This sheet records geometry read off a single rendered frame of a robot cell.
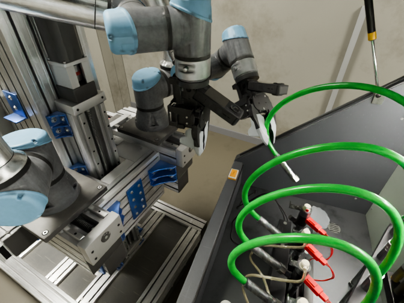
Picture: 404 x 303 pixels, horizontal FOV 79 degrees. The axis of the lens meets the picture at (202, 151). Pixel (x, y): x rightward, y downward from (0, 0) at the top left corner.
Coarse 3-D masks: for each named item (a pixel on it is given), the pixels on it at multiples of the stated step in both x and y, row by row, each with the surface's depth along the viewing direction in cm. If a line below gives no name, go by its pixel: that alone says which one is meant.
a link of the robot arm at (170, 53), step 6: (144, 0) 73; (150, 0) 72; (156, 0) 72; (162, 0) 72; (150, 6) 72; (168, 54) 75; (174, 66) 72; (210, 66) 76; (174, 72) 73; (210, 72) 77
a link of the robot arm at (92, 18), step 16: (0, 0) 44; (16, 0) 44; (32, 0) 45; (48, 0) 45; (64, 0) 46; (80, 0) 47; (96, 0) 48; (112, 0) 49; (128, 0) 50; (48, 16) 48; (64, 16) 48; (80, 16) 48; (96, 16) 49
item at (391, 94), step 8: (312, 88) 56; (320, 88) 55; (328, 88) 53; (336, 88) 52; (344, 88) 51; (352, 88) 50; (360, 88) 49; (368, 88) 48; (376, 88) 47; (384, 88) 47; (288, 96) 61; (296, 96) 59; (392, 96) 46; (400, 96) 46; (280, 104) 63; (400, 104) 46; (272, 112) 66; (272, 152) 72
